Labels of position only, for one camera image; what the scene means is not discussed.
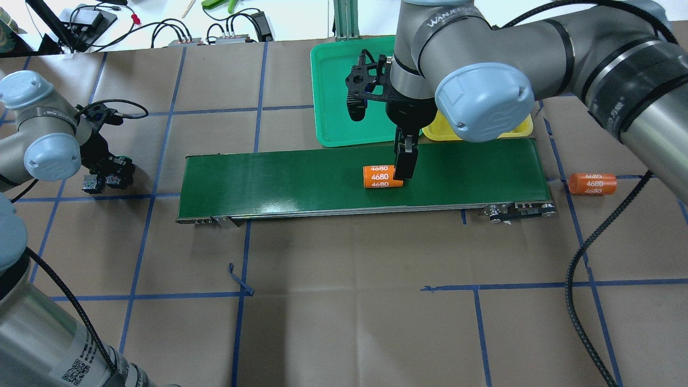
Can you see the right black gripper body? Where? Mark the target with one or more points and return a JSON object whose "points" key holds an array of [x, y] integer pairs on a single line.
{"points": [[411, 114]]}

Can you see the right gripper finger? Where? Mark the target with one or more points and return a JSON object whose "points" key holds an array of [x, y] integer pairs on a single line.
{"points": [[406, 155]]}

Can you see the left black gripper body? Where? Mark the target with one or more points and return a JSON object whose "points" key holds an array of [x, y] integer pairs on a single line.
{"points": [[97, 152]]}

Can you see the orange 4680 cylinder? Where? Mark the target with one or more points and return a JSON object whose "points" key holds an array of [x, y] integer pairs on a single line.
{"points": [[380, 176], [592, 184]]}

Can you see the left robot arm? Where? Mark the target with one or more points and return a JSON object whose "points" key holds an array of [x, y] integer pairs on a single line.
{"points": [[47, 337]]}

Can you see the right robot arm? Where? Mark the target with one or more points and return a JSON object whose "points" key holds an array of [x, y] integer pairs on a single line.
{"points": [[613, 57]]}

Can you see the yellow plastic tray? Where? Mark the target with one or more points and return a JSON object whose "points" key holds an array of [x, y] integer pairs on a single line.
{"points": [[441, 129]]}

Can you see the green conveyor belt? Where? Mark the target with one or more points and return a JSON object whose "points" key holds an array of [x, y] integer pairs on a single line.
{"points": [[502, 178]]}

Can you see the black power adapter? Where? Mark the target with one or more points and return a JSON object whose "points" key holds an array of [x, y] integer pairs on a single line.
{"points": [[265, 31]]}

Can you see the green grabber tool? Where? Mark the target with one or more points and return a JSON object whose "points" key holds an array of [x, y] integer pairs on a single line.
{"points": [[231, 6]]}

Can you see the aluminium frame post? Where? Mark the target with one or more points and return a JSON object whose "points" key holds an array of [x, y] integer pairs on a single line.
{"points": [[346, 20]]}

